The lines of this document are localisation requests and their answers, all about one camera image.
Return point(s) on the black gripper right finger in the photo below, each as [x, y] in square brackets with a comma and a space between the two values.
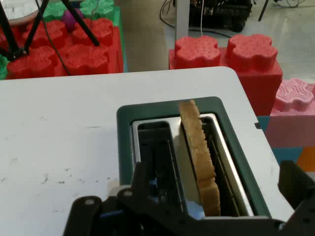
[299, 186]

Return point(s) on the pink foam block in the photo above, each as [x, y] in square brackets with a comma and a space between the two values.
[292, 118]

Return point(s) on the white round plate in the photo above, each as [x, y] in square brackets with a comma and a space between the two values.
[18, 11]

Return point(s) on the green foam block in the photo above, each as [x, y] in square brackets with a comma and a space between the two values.
[54, 11]

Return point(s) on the colourful foam floor mat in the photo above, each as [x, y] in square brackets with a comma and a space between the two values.
[290, 153]

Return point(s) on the large red foam block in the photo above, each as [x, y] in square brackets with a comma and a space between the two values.
[83, 56]

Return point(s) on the red foam block two studs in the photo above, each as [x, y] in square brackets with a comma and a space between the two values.
[248, 61]

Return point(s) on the white table leg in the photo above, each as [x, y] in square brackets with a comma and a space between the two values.
[181, 19]

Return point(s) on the black chair leg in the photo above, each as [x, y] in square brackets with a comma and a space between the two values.
[263, 9]

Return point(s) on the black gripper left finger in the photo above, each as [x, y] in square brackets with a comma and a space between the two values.
[137, 196]

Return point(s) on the black equipment crate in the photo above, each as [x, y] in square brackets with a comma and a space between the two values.
[219, 12]

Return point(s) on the toast bread slice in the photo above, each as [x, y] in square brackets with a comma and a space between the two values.
[201, 152]

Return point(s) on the dark green two-slot toaster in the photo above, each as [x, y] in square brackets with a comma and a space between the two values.
[236, 147]

